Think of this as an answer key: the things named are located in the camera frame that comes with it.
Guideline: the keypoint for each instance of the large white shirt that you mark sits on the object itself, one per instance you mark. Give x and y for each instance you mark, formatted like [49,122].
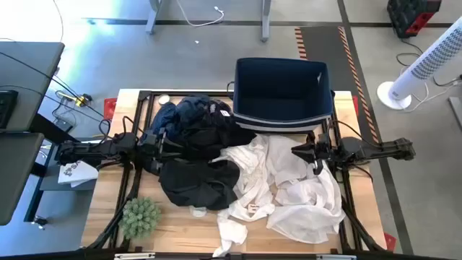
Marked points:
[307,206]

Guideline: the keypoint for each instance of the black keyboard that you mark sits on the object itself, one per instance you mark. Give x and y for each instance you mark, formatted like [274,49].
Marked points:
[7,108]

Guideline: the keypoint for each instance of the red corner pad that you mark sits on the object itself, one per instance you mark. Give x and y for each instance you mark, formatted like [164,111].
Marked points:
[110,108]
[390,242]

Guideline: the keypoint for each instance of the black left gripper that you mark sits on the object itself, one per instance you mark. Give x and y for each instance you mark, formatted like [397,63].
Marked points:
[155,151]

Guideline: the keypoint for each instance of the small black caster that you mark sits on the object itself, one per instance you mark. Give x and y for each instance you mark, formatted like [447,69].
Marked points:
[39,222]

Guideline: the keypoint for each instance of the yellow clamp tool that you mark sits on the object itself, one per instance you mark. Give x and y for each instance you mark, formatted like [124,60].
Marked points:
[81,100]

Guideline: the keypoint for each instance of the small white cloth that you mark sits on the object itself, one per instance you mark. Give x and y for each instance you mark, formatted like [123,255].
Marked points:
[231,231]

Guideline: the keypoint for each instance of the black metal table frame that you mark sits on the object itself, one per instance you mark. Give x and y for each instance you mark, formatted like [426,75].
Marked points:
[131,187]

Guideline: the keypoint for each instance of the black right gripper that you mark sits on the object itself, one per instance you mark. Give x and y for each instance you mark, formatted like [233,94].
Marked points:
[321,151]

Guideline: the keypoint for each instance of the navy blue garment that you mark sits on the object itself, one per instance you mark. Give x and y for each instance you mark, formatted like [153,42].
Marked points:
[180,112]

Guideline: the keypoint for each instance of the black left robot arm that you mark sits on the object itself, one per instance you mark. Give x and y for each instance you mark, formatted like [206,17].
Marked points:
[90,148]

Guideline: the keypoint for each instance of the plain grey desk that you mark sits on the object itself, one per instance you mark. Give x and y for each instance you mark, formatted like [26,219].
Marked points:
[14,173]

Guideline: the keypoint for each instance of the green artificial plant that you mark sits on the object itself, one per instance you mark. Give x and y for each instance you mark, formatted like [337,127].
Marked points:
[140,217]

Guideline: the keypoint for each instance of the white tower fan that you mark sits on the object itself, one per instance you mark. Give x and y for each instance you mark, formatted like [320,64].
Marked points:
[426,61]

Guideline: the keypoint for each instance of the silver bracket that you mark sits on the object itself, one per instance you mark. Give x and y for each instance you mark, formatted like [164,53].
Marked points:
[134,256]
[335,257]

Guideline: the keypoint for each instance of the grey desk leg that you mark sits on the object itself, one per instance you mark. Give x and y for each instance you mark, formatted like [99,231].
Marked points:
[153,18]
[266,21]

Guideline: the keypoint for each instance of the black and red crate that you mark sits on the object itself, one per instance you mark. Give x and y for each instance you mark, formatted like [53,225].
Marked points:
[411,16]

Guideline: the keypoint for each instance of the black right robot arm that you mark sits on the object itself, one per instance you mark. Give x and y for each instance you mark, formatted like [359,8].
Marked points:
[379,150]

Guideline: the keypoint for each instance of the navy fabric storage bin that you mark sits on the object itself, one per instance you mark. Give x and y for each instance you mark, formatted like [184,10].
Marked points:
[281,90]

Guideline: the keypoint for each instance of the black garment white label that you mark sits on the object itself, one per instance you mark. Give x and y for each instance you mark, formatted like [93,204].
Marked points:
[216,133]

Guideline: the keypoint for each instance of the white paper with logo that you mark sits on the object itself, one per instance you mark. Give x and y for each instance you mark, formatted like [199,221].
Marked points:
[77,173]

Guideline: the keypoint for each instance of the dark mat hazard stripes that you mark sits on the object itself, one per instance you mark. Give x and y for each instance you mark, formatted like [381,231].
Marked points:
[325,43]

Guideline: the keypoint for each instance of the white round tape roll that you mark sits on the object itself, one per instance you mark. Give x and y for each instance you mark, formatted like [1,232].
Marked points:
[164,99]

